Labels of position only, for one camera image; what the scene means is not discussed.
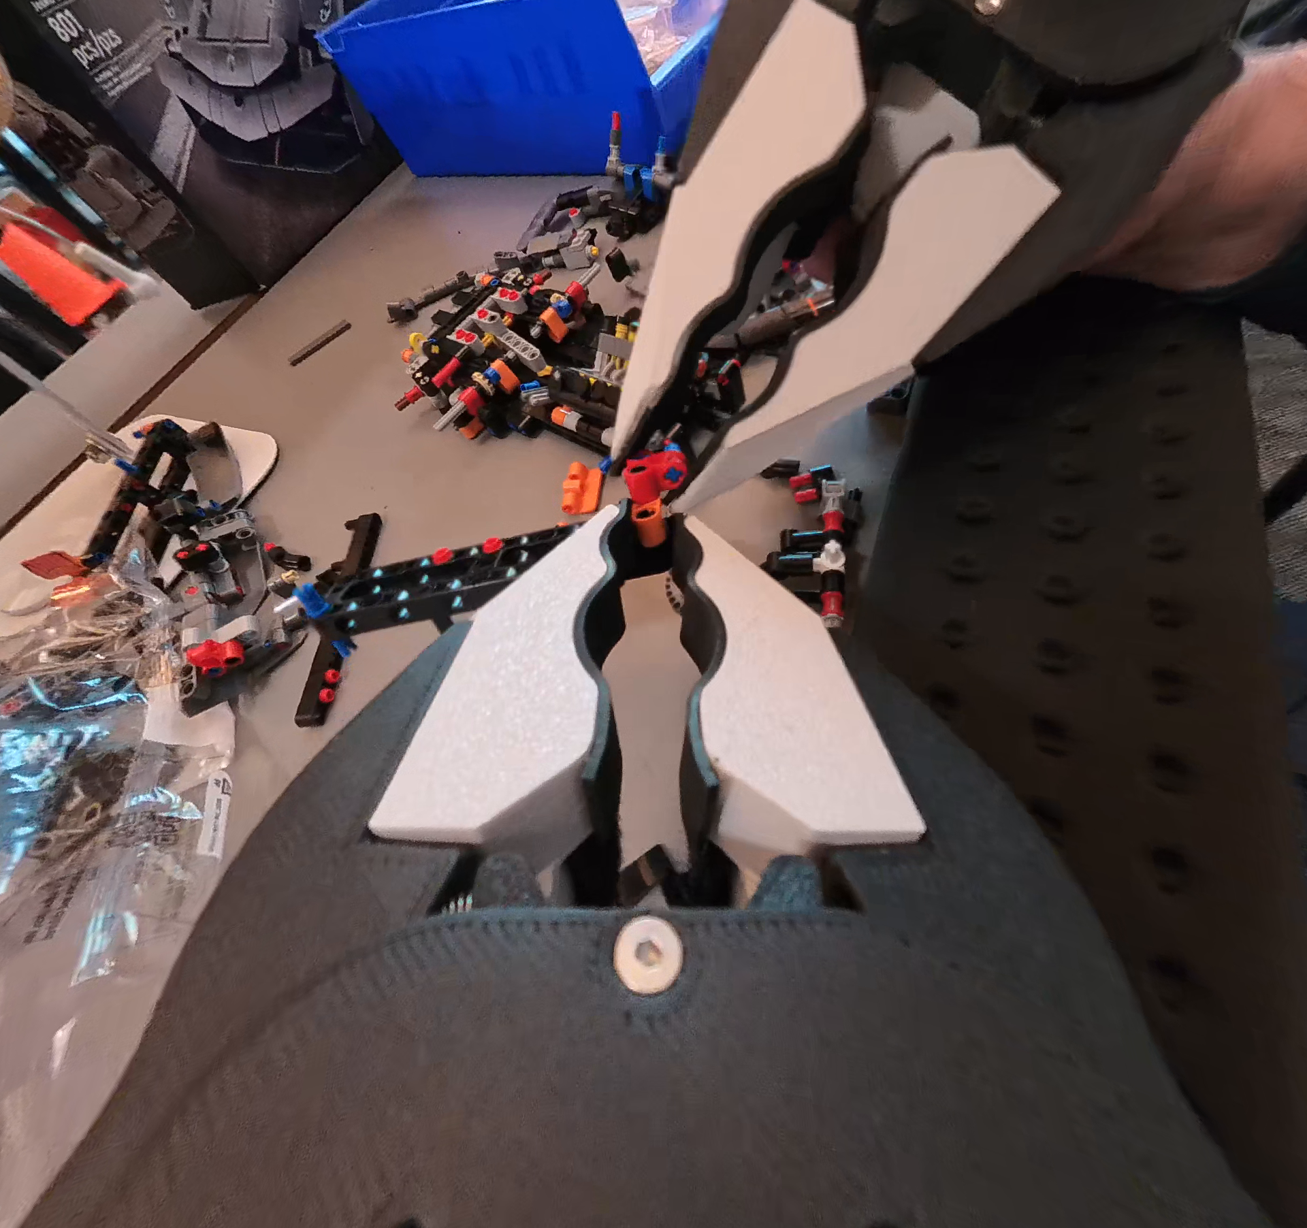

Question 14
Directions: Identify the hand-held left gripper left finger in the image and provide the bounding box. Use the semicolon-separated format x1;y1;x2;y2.
364;505;626;904

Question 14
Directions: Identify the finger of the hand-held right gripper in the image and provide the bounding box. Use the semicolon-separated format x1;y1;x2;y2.
671;64;1064;515
608;0;871;459

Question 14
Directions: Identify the black lego rail with pins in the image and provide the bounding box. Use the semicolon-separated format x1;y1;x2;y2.
518;109;683;241

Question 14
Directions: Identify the black red lego connector chain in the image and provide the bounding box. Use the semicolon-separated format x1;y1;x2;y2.
760;457;866;630

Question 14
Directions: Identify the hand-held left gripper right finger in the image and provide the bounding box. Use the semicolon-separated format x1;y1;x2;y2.
673;514;929;904

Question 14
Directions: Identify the dark lego axle with connector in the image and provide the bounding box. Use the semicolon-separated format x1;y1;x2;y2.
385;270;472;324

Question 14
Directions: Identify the blue plastic bin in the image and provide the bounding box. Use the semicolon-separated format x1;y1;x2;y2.
316;0;766;178

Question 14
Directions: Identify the person's right hand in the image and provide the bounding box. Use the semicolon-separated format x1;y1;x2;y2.
1076;48;1307;292

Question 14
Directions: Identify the red lego connector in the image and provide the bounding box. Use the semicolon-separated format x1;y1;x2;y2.
620;440;690;507

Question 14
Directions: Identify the black lego frame beam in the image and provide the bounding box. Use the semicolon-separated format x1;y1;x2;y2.
295;522;598;642

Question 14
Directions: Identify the red plastic object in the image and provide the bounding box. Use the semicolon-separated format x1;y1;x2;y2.
0;222;118;326

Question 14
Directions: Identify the pile of technic parts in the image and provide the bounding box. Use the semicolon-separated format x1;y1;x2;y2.
393;248;750;453

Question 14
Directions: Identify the black perforated board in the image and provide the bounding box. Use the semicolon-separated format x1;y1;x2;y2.
847;279;1307;1228

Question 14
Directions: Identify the dark lego set box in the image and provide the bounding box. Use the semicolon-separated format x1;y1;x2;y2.
0;0;480;310

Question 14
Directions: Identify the pile of flat clear bags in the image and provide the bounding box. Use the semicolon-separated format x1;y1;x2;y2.
0;543;240;975

